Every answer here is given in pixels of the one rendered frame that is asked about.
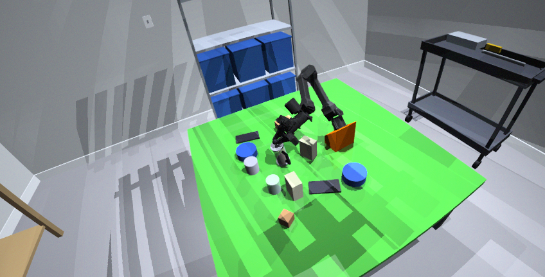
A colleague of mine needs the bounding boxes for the glass french press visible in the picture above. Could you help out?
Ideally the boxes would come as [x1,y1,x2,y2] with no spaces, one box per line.
[270,139,291,166]

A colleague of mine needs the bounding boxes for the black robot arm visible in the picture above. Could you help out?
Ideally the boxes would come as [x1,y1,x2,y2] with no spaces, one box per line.
[277,64,348,131]

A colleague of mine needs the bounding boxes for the grey cylinder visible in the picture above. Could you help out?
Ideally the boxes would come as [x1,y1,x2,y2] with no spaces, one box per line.
[244,157,260,175]

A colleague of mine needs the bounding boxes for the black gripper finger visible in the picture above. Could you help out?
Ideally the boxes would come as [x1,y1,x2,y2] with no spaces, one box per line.
[272,125,286,140]
[274,133,289,145]

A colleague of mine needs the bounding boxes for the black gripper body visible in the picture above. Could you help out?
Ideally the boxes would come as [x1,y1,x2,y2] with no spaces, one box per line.
[279,117,301,146]

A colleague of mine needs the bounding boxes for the blue cylinder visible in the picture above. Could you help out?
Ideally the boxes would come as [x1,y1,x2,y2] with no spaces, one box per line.
[236,142,258,162]
[342,163,367,187]

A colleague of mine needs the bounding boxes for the translucent white cylinder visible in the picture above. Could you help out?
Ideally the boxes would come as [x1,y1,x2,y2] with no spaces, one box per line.
[265,174,281,195]

